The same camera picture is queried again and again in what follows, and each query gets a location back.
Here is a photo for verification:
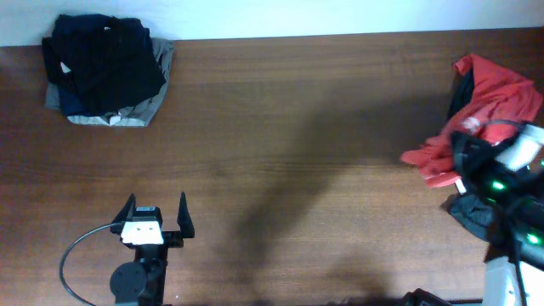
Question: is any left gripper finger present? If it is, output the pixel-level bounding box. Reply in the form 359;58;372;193
177;192;195;238
112;194;136;223

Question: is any red printed t-shirt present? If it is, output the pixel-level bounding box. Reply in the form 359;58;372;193
400;54;543;188

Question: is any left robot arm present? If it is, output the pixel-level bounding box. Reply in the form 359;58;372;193
110;193;195;306

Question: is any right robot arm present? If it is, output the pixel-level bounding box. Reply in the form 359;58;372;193
445;125;543;305

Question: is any dark grey t-shirt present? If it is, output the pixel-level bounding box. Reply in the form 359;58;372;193
441;68;496;241

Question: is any grey folded garment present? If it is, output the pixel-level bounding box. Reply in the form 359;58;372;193
45;38;174;128

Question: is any navy folded garment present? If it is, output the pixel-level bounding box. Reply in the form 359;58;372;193
58;88;96;116

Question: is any black folded garment on pile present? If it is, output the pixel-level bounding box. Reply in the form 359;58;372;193
42;14;166;116

